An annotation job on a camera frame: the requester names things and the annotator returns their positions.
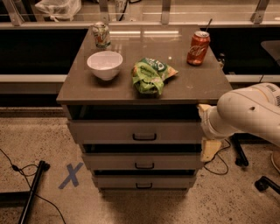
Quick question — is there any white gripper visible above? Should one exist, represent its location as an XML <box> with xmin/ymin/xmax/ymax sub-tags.
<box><xmin>197</xmin><ymin>104</ymin><xmax>237</xmax><ymax>162</ymax></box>

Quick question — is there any grey top drawer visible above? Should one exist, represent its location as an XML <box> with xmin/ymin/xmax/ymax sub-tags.
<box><xmin>67</xmin><ymin>120</ymin><xmax>203</xmax><ymax>144</ymax></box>

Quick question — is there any grey drawer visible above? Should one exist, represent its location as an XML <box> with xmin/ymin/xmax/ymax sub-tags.
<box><xmin>82</xmin><ymin>153</ymin><xmax>203</xmax><ymax>171</ymax></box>
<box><xmin>92</xmin><ymin>175</ymin><xmax>196</xmax><ymax>189</ymax></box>
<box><xmin>67</xmin><ymin>120</ymin><xmax>203</xmax><ymax>144</ymax></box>

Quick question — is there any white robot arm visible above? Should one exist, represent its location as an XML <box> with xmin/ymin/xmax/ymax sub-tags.
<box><xmin>197</xmin><ymin>83</ymin><xmax>280</xmax><ymax>162</ymax></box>

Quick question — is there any grey drawer cabinet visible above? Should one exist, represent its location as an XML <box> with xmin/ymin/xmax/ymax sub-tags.
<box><xmin>56</xmin><ymin>24</ymin><xmax>234</xmax><ymax>193</ymax></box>

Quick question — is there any grey middle drawer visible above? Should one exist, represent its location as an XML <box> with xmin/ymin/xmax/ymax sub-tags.
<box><xmin>82</xmin><ymin>153</ymin><xmax>203</xmax><ymax>171</ymax></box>

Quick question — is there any grey bottom drawer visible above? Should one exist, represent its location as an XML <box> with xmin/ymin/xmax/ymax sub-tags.
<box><xmin>92</xmin><ymin>175</ymin><xmax>196</xmax><ymax>189</ymax></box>

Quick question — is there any black stand leg right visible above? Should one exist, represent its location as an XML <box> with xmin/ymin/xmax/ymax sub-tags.
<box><xmin>229</xmin><ymin>136</ymin><xmax>280</xmax><ymax>172</ymax></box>

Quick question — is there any black stand leg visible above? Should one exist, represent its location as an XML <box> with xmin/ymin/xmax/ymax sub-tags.
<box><xmin>0</xmin><ymin>160</ymin><xmax>50</xmax><ymax>224</ymax></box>
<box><xmin>229</xmin><ymin>136</ymin><xmax>280</xmax><ymax>172</ymax></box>

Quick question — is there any green chip bag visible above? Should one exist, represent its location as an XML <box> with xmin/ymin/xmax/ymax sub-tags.
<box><xmin>131</xmin><ymin>58</ymin><xmax>178</xmax><ymax>95</ymax></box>

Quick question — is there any black chair caster base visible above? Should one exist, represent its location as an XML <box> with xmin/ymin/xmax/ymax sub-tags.
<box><xmin>255</xmin><ymin>176</ymin><xmax>280</xmax><ymax>194</ymax></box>

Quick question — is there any red soda can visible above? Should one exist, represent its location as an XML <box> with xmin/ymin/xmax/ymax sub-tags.
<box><xmin>186</xmin><ymin>31</ymin><xmax>210</xmax><ymax>66</ymax></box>

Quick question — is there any white bowl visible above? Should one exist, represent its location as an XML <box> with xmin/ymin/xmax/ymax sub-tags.
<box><xmin>87</xmin><ymin>51</ymin><xmax>123</xmax><ymax>81</ymax></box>

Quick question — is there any metal railing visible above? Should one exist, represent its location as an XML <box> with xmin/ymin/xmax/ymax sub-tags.
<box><xmin>0</xmin><ymin>0</ymin><xmax>280</xmax><ymax>29</ymax></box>

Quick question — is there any green white soda can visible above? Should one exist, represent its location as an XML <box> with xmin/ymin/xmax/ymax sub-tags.
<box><xmin>93</xmin><ymin>22</ymin><xmax>110</xmax><ymax>48</ymax></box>

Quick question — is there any blue tape cross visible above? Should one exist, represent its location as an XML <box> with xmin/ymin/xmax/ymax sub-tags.
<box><xmin>59</xmin><ymin>162</ymin><xmax>83</xmax><ymax>189</ymax></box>

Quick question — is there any clear plastic bag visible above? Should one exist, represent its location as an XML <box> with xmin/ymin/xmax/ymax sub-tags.
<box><xmin>35</xmin><ymin>0</ymin><xmax>81</xmax><ymax>22</ymax></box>

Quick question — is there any black stand leg left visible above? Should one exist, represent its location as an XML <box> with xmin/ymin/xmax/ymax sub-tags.
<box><xmin>0</xmin><ymin>160</ymin><xmax>50</xmax><ymax>224</ymax></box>

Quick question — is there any black cable right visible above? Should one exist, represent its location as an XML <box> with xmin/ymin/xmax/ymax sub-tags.
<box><xmin>203</xmin><ymin>138</ymin><xmax>232</xmax><ymax>176</ymax></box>

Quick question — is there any black cable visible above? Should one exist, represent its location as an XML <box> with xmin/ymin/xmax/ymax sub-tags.
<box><xmin>0</xmin><ymin>148</ymin><xmax>67</xmax><ymax>224</ymax></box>
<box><xmin>203</xmin><ymin>138</ymin><xmax>232</xmax><ymax>176</ymax></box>

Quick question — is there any black cable left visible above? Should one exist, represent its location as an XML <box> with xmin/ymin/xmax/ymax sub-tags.
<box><xmin>0</xmin><ymin>148</ymin><xmax>67</xmax><ymax>224</ymax></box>

